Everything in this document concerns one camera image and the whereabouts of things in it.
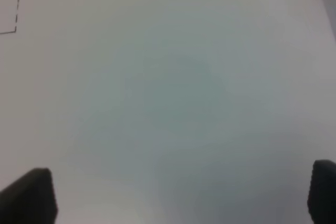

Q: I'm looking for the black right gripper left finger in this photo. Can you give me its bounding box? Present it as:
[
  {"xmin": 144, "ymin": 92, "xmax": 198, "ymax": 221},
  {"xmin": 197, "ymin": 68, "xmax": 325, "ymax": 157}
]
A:
[{"xmin": 1, "ymin": 168, "xmax": 58, "ymax": 224}]

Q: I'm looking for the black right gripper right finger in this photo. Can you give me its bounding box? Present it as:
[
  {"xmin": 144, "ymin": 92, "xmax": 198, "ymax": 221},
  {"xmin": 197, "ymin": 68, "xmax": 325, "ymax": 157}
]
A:
[{"xmin": 307, "ymin": 159, "xmax": 335, "ymax": 224}]

